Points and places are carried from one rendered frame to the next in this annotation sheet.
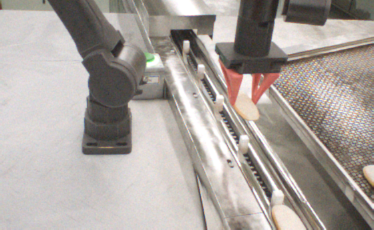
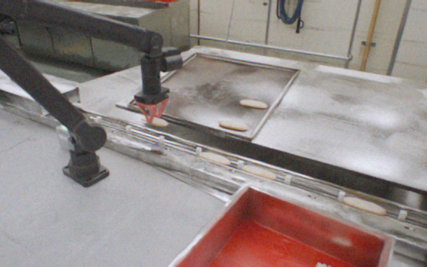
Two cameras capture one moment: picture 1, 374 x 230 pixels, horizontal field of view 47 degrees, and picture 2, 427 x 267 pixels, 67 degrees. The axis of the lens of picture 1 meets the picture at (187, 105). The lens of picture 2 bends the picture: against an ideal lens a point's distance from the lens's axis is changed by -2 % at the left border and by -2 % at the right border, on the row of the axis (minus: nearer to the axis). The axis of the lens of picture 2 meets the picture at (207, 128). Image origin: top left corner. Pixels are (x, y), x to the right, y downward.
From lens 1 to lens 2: 49 cm
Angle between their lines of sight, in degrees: 39
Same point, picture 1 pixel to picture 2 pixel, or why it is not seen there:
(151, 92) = not seen: hidden behind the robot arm
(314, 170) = (193, 138)
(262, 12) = (156, 70)
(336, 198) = (211, 143)
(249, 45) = (155, 89)
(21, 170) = (64, 212)
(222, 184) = (174, 158)
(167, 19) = not seen: hidden behind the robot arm
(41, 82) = not seen: outside the picture
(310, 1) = (174, 59)
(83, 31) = (67, 113)
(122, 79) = (99, 131)
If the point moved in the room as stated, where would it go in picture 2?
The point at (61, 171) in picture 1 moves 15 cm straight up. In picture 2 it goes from (87, 199) to (77, 150)
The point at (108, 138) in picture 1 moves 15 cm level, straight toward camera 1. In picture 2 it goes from (94, 172) to (133, 190)
